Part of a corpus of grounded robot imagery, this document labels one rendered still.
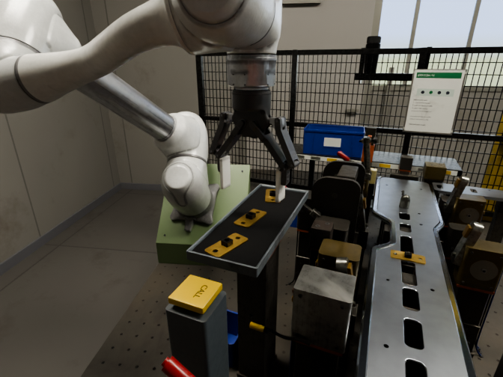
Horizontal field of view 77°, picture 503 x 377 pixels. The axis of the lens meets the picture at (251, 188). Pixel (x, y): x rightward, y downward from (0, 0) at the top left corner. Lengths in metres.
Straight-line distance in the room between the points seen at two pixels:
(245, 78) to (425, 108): 1.37
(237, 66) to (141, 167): 3.58
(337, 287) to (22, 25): 0.85
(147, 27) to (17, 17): 0.48
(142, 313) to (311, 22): 2.95
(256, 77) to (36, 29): 0.54
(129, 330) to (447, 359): 0.86
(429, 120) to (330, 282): 1.37
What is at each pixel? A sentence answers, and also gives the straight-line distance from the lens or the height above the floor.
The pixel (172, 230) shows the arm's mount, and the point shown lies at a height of 0.84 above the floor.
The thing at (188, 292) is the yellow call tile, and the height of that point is 1.16.
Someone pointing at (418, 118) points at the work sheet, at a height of 1.22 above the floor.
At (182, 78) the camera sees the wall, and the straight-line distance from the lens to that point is 3.68.
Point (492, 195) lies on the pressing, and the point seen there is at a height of 1.00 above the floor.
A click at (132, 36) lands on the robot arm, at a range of 0.51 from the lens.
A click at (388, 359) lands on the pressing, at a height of 1.00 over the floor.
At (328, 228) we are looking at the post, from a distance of 0.80.
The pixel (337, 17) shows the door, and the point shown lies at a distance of 3.46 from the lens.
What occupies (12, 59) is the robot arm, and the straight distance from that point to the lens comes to 0.83.
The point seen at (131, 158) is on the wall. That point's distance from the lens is 4.11.
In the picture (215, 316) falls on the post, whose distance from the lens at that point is 0.51.
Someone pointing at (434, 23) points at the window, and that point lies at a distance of 3.69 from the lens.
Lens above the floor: 1.48
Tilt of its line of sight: 22 degrees down
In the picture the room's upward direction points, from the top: straight up
